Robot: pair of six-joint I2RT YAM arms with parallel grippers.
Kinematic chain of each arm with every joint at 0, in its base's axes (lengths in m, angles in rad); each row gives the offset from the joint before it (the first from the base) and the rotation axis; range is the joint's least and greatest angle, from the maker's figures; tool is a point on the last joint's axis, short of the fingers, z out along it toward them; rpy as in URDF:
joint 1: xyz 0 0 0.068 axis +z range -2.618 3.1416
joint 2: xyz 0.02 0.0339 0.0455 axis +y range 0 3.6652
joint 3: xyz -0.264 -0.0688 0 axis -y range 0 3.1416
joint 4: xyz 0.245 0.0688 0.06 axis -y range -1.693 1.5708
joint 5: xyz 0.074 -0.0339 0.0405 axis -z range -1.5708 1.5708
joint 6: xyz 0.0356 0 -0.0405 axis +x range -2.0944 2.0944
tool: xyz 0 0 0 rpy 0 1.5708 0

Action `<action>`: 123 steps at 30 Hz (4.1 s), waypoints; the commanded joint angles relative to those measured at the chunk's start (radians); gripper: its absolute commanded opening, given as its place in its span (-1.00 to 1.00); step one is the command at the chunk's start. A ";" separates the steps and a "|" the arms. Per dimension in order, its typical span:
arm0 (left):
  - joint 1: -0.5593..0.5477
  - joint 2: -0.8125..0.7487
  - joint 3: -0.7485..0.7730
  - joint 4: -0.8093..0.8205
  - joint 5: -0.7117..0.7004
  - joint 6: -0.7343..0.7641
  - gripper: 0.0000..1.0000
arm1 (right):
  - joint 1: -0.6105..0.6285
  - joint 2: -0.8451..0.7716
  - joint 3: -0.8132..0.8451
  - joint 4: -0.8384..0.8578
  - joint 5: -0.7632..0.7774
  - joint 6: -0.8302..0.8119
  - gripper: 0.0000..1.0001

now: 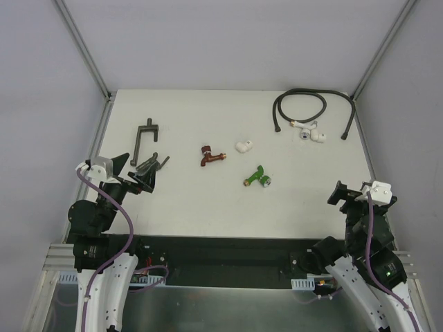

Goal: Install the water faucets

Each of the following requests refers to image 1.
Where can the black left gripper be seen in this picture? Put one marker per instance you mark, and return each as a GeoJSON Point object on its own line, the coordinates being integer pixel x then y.
{"type": "Point", "coordinates": [131, 176]}

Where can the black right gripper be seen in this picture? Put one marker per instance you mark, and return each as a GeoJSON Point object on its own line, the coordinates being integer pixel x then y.
{"type": "Point", "coordinates": [346, 197]}

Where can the green plastic faucet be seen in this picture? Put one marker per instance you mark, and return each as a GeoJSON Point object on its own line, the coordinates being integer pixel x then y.
{"type": "Point", "coordinates": [259, 176]}

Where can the white elbow pipe fitting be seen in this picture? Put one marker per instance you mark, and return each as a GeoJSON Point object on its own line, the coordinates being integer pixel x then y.
{"type": "Point", "coordinates": [243, 147]}

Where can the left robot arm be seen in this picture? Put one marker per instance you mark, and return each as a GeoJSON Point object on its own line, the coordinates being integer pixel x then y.
{"type": "Point", "coordinates": [107, 253]}

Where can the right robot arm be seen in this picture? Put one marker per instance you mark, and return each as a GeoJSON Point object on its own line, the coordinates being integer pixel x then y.
{"type": "Point", "coordinates": [373, 256]}

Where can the grey metal faucet fixture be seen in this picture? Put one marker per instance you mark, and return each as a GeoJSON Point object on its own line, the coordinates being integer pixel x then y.
{"type": "Point", "coordinates": [152, 162]}

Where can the white faucet with blue cap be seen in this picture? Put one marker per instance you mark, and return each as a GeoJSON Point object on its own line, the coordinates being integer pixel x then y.
{"type": "Point", "coordinates": [309, 131]}

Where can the brown plastic faucet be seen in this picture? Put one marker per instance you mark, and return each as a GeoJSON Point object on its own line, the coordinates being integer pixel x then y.
{"type": "Point", "coordinates": [208, 157]}

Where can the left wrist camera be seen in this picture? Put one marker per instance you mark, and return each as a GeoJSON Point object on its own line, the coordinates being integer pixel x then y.
{"type": "Point", "coordinates": [98, 168]}

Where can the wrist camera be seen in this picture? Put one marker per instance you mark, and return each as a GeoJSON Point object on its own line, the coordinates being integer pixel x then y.
{"type": "Point", "coordinates": [98, 168]}
{"type": "Point", "coordinates": [380, 192]}

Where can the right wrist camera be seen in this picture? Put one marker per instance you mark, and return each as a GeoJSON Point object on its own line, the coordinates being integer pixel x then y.
{"type": "Point", "coordinates": [380, 192]}

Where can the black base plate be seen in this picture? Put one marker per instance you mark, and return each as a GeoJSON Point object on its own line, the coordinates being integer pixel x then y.
{"type": "Point", "coordinates": [239, 263]}

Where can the aluminium frame rail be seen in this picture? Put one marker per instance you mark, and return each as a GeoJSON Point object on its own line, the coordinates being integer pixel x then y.
{"type": "Point", "coordinates": [59, 258]}

